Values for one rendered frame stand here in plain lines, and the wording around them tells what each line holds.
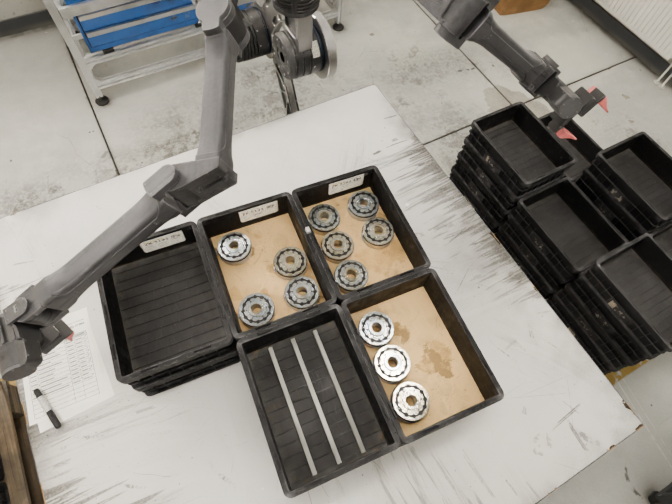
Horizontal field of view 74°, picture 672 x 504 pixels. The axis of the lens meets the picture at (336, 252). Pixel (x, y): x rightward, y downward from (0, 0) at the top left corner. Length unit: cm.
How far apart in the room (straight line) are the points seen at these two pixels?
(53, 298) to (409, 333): 90
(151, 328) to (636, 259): 189
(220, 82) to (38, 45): 287
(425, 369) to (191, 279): 74
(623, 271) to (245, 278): 153
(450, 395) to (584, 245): 119
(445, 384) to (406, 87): 224
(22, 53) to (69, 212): 206
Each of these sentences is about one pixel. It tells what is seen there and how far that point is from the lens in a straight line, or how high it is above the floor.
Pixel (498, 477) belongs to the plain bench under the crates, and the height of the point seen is 70.
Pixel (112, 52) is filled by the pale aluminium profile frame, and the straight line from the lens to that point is 303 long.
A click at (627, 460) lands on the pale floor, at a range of 252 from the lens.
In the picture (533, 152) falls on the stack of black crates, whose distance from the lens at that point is 235.
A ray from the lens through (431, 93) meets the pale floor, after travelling 317.
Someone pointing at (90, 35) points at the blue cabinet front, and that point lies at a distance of 297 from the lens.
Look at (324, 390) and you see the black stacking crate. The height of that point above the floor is 83.
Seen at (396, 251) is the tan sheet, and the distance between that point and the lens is 145.
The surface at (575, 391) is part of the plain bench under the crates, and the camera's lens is 164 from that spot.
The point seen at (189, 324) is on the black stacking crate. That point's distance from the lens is 137.
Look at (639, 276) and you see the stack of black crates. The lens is 221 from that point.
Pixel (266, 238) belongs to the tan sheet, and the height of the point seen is 83.
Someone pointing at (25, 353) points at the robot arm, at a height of 122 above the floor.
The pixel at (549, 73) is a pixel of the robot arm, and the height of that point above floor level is 136.
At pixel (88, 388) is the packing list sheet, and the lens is 156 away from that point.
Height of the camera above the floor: 209
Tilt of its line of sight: 63 degrees down
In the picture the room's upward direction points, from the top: 7 degrees clockwise
